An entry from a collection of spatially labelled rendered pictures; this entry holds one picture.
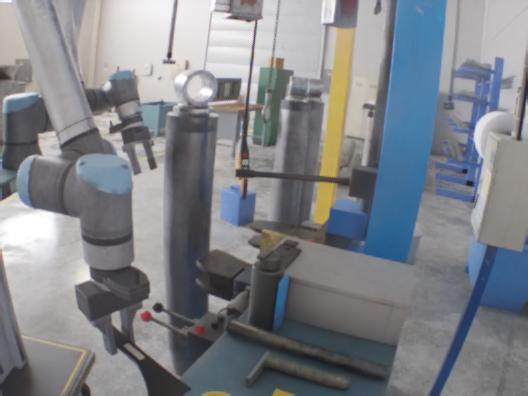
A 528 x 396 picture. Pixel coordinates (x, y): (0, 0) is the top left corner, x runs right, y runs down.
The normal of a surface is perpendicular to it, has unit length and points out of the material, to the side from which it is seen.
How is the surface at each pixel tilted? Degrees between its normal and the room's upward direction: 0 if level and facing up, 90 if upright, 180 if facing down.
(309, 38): 90
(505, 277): 90
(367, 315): 90
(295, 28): 90
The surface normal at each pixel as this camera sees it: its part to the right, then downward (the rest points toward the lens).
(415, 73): -0.37, 0.24
